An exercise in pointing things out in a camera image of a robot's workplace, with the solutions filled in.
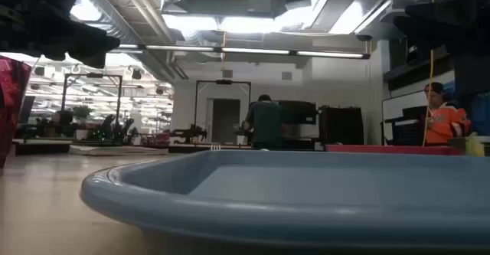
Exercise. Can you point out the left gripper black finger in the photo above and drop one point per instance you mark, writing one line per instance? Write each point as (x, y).
(93, 44)

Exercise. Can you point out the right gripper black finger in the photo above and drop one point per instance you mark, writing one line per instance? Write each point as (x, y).
(421, 25)

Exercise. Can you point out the dark red translucent cup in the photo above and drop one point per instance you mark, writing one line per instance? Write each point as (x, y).
(11, 105)

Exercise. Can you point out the black background robot arm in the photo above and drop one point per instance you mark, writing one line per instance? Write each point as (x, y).
(189, 133)
(115, 126)

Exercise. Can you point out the blue plastic tray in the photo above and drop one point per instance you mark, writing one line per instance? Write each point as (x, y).
(306, 193)

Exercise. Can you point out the potted green plant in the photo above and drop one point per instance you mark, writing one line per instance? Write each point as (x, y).
(82, 113)

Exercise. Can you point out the person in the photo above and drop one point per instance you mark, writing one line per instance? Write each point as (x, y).
(264, 121)
(444, 121)

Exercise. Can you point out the dark mesh basket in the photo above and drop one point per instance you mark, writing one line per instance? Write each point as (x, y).
(407, 132)

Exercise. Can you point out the yellow-green plastic item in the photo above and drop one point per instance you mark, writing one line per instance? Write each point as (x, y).
(474, 146)

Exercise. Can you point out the black equipment case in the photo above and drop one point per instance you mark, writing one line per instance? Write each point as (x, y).
(340, 126)

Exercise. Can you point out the black monitor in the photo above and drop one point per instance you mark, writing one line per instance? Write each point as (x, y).
(296, 112)

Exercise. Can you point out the grey door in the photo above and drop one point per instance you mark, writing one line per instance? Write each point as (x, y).
(226, 121)

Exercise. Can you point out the long linear ceiling lamp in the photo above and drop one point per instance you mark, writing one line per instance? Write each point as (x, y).
(249, 51)

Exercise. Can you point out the black gantry frame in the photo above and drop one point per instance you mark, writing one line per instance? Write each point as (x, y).
(223, 82)
(93, 75)

